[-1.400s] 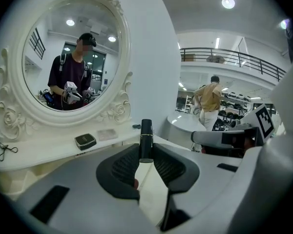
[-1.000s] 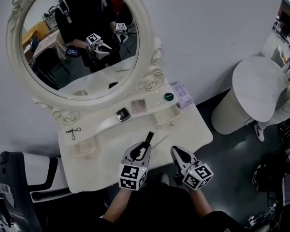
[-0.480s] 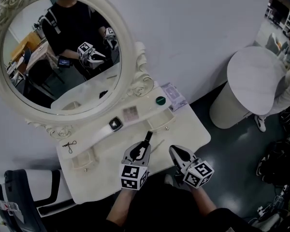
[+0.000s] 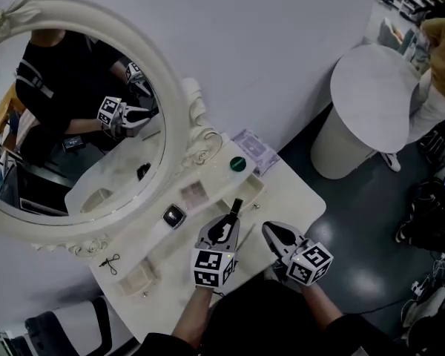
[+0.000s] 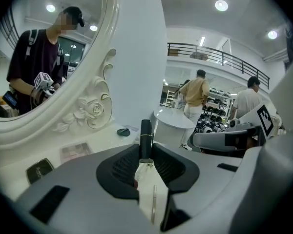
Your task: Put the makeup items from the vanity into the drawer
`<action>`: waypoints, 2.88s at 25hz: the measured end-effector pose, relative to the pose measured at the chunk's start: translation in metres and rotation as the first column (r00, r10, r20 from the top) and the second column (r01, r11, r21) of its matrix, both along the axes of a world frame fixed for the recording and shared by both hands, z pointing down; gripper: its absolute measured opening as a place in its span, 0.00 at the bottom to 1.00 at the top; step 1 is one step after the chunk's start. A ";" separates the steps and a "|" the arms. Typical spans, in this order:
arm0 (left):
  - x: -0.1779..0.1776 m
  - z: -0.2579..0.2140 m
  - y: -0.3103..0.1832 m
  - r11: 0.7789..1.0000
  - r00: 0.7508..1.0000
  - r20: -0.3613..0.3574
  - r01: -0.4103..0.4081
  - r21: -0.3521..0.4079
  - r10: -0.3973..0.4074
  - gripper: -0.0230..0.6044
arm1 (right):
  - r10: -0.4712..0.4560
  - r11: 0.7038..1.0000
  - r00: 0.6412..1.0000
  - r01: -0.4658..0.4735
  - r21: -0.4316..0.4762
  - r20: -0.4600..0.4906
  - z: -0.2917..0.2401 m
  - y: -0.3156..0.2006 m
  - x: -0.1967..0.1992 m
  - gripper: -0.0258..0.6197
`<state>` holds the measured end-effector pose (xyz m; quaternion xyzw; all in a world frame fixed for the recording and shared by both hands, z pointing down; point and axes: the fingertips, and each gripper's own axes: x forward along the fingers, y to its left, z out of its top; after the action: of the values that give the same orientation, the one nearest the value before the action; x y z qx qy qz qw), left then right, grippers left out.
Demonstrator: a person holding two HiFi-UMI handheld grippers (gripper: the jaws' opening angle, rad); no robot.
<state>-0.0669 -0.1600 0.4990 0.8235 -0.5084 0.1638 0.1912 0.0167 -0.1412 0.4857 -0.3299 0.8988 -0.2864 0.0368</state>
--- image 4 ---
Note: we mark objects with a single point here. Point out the white dressing table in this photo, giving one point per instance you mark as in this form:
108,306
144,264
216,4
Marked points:
289,198

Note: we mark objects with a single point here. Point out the metal eyelash curler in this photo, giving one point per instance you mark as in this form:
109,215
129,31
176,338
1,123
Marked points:
111,263

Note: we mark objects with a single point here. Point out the dark green round lid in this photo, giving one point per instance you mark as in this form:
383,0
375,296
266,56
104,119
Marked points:
237,164

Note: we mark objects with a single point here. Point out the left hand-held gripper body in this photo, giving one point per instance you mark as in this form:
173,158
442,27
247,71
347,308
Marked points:
211,267

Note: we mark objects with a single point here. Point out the purple wipes pack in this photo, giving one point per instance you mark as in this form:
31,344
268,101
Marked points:
256,150

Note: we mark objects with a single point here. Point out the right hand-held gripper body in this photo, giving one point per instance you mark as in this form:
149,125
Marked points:
309,263

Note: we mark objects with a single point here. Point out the black square compact case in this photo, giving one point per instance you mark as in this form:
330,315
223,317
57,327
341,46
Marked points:
174,216

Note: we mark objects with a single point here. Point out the pink eyeshadow palette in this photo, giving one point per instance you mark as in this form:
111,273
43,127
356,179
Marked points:
195,195

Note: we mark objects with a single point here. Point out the person's dark shirt torso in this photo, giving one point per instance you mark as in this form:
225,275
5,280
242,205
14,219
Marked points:
267,317

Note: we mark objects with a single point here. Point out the white round pedestal table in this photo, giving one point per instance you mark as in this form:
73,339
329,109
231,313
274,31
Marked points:
371,95

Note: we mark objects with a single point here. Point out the person's right forearm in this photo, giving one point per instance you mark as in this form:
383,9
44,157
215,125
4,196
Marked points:
320,304

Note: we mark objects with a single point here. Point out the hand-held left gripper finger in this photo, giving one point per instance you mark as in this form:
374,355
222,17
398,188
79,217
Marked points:
205,236
236,236

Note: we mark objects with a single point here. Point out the black and white office chair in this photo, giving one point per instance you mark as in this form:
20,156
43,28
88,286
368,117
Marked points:
96,321

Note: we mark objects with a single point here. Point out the person's left forearm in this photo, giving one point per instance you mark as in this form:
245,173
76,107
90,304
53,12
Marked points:
193,317

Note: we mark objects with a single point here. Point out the oval mirror ornate white frame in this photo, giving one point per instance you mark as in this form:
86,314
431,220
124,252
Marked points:
172,98

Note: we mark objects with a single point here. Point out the small dark object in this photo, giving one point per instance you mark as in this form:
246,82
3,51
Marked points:
236,206

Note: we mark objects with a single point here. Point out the white drawer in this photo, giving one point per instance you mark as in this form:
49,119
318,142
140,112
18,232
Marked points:
137,278
254,185

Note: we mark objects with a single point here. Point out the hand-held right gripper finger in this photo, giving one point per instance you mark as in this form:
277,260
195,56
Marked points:
298,236
272,239

